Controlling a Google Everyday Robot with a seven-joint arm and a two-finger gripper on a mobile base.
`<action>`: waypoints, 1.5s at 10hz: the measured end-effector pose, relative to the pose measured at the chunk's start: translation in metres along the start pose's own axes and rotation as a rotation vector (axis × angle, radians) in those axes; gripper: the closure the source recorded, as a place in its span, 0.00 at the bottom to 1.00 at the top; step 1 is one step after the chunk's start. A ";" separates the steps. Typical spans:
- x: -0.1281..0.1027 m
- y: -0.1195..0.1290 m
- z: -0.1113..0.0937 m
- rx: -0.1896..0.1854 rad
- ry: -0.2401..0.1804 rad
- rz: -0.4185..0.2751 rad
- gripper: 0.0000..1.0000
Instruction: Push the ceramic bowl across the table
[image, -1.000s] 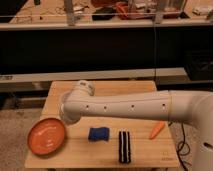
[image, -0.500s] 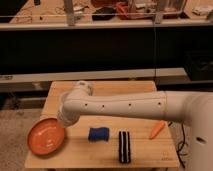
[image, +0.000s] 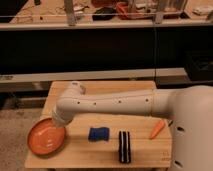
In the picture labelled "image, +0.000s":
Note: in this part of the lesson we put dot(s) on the orange ceramic bowl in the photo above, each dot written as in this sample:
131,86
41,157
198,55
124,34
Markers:
44,138

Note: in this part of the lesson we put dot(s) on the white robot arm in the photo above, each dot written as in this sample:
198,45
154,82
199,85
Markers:
190,109

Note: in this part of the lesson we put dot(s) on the blue sponge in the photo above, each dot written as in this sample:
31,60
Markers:
101,133

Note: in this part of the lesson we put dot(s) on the black white striped eraser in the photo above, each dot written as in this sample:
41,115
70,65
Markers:
124,147

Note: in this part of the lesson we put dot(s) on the orange carrot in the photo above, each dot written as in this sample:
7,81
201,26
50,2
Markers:
157,129

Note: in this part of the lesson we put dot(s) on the black object on shelf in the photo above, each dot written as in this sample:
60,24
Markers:
103,14

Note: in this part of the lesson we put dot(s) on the orange basket on shelf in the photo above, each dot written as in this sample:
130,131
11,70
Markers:
126,11

